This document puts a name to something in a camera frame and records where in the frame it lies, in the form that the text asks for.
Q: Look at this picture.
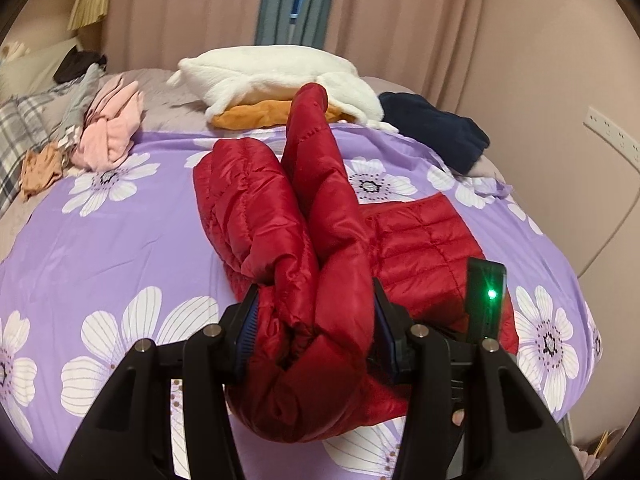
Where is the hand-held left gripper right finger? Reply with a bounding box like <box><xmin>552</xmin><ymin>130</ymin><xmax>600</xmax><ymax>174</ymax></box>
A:
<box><xmin>372</xmin><ymin>277</ymin><xmax>584</xmax><ymax>480</ymax></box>

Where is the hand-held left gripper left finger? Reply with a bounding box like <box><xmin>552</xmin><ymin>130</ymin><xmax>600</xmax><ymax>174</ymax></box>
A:
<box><xmin>59</xmin><ymin>287</ymin><xmax>261</xmax><ymax>480</ymax></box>

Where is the red puffer jacket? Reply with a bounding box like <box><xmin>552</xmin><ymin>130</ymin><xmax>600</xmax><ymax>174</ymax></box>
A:
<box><xmin>192</xmin><ymin>82</ymin><xmax>516</xmax><ymax>443</ymax></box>

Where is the purple floral bedsheet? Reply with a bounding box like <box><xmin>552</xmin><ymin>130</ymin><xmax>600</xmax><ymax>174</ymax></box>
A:
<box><xmin>0</xmin><ymin>127</ymin><xmax>603</xmax><ymax>480</ymax></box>

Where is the navy garment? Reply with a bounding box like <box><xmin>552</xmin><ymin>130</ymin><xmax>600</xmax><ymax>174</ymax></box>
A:
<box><xmin>377</xmin><ymin>91</ymin><xmax>491</xmax><ymax>173</ymax></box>

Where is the orange garment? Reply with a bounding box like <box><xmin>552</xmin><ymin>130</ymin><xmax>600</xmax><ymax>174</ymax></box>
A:
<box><xmin>210</xmin><ymin>99</ymin><xmax>341</xmax><ymax>130</ymax></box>

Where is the pink garment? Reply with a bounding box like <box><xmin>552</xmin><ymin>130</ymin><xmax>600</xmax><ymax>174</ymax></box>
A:
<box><xmin>70</xmin><ymin>74</ymin><xmax>146</xmax><ymax>173</ymax></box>

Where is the grey bed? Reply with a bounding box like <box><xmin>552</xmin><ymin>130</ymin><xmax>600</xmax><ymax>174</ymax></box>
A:
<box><xmin>0</xmin><ymin>67</ymin><xmax>506</xmax><ymax>261</ymax></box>

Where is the white fleece garment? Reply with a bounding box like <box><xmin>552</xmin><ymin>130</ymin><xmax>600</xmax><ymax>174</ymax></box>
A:
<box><xmin>166</xmin><ymin>45</ymin><xmax>401</xmax><ymax>133</ymax></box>

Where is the tan small garment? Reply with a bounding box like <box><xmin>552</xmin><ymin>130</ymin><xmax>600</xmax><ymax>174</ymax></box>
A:
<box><xmin>20</xmin><ymin>141</ymin><xmax>66</xmax><ymax>198</ymax></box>

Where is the grey striped garment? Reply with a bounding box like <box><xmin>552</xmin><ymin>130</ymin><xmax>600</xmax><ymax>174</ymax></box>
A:
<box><xmin>50</xmin><ymin>62</ymin><xmax>103</xmax><ymax>146</ymax></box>

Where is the beige curtain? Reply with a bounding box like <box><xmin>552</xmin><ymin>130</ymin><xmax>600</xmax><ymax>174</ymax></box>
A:
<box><xmin>325</xmin><ymin>0</ymin><xmax>488</xmax><ymax>111</ymax></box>
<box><xmin>102</xmin><ymin>0</ymin><xmax>271</xmax><ymax>68</ymax></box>

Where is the plaid pillow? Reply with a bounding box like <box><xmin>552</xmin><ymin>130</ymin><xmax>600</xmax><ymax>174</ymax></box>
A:
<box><xmin>0</xmin><ymin>82</ymin><xmax>76</xmax><ymax>203</ymax></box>

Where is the black garment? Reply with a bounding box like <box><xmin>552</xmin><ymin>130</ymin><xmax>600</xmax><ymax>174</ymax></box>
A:
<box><xmin>53</xmin><ymin>50</ymin><xmax>108</xmax><ymax>85</ymax></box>

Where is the teal curtain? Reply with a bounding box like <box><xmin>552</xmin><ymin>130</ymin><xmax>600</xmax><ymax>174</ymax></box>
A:
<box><xmin>255</xmin><ymin>0</ymin><xmax>346</xmax><ymax>48</ymax></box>

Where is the beige pillow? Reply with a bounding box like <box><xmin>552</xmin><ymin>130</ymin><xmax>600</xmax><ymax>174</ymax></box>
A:
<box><xmin>0</xmin><ymin>40</ymin><xmax>78</xmax><ymax>106</ymax></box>

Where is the white wall socket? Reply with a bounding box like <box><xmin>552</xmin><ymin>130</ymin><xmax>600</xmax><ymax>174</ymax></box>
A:
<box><xmin>584</xmin><ymin>106</ymin><xmax>640</xmax><ymax>150</ymax></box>

